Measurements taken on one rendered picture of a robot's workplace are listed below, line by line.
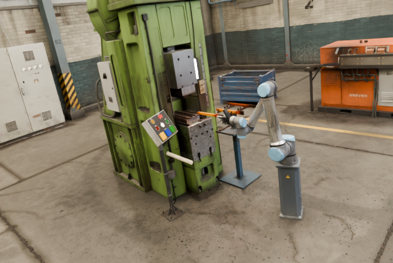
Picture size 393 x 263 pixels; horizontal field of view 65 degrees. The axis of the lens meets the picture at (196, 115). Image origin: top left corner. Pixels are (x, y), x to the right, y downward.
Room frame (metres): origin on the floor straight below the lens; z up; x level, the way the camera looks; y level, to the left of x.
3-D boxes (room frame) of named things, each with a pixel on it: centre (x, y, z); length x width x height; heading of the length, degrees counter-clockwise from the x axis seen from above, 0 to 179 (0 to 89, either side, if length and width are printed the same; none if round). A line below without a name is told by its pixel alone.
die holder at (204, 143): (3.69, 0.14, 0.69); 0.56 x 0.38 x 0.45; 38
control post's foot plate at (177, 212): (3.07, 0.44, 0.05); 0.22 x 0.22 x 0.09; 38
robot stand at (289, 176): (2.77, -0.84, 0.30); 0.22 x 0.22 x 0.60; 65
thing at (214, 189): (3.45, 0.02, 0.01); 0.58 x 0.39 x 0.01; 128
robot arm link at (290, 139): (2.77, -0.84, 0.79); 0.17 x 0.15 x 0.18; 136
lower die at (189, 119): (3.65, 0.18, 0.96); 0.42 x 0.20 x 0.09; 38
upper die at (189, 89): (3.65, 0.18, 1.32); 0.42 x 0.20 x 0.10; 38
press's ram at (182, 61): (3.68, 0.14, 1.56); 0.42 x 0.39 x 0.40; 38
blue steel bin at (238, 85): (7.35, -1.32, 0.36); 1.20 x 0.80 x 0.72; 50
